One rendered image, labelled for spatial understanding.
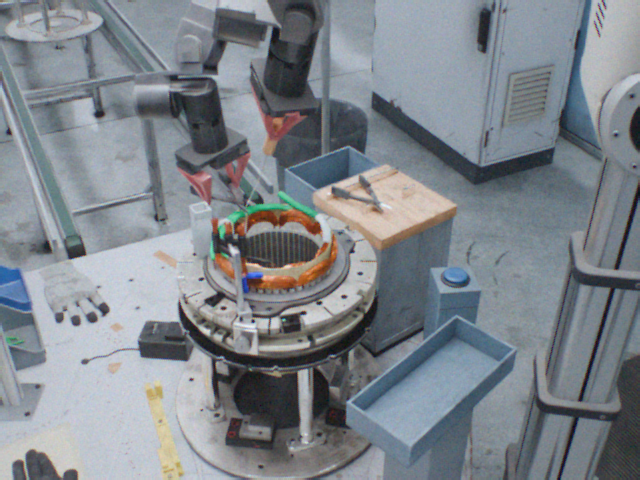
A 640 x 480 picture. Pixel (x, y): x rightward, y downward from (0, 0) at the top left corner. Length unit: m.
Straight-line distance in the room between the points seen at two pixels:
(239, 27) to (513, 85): 2.63
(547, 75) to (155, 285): 2.36
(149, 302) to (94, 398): 0.28
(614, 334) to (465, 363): 0.22
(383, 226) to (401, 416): 0.41
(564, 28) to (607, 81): 2.63
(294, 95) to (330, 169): 0.62
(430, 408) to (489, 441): 1.35
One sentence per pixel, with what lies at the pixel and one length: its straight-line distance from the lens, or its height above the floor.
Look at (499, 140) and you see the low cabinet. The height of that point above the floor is 0.22.
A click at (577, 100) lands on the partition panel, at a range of 3.86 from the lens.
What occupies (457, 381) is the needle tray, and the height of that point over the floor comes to 1.03.
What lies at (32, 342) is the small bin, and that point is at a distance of 1.61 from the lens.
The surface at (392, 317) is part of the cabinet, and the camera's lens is 1.45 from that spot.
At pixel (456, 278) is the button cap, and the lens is 1.26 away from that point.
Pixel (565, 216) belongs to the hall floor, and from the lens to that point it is 3.49.
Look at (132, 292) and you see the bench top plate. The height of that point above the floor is 0.78.
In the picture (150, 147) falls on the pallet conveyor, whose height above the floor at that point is 0.37.
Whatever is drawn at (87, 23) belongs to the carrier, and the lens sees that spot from 3.30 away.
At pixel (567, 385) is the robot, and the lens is 1.24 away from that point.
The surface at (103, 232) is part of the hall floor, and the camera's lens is 3.34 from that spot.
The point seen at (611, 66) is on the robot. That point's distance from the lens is 0.92.
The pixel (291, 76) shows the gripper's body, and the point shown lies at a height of 1.44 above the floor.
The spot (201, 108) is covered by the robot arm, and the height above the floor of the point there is 1.34.
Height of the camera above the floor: 1.80
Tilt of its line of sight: 35 degrees down
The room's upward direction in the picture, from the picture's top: straight up
